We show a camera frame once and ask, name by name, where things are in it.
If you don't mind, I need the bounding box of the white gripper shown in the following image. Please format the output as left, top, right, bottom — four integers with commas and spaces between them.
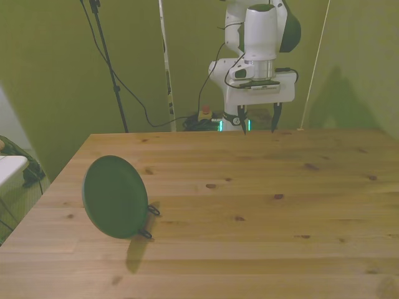
226, 70, 296, 136

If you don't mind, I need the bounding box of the speckled robot base platform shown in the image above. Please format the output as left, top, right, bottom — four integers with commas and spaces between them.
248, 108, 274, 131

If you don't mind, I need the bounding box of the dark green round plate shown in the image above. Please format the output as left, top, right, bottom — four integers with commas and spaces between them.
82, 155, 150, 240

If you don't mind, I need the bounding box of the red emergency stop button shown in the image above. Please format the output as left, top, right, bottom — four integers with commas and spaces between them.
198, 105, 214, 123

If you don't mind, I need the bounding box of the black tripod stand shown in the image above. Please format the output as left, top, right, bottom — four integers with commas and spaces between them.
89, 0, 130, 134

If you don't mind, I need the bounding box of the dark green jacket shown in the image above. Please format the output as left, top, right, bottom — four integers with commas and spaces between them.
0, 135, 46, 188

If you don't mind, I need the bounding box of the white side table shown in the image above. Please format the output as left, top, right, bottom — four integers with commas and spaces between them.
0, 155, 29, 188

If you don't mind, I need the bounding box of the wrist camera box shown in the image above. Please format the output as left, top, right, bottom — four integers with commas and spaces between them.
229, 79, 282, 93

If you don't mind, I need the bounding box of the black cable bundle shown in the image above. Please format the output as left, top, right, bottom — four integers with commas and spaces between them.
182, 115, 219, 132

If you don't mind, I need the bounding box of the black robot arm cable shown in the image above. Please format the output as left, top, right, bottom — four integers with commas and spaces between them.
198, 18, 247, 121

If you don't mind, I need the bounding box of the thin white cord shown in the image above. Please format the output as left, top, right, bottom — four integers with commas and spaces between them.
298, 0, 332, 131

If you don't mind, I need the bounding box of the black wire plate rack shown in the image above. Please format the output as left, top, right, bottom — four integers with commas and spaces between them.
137, 204, 161, 240

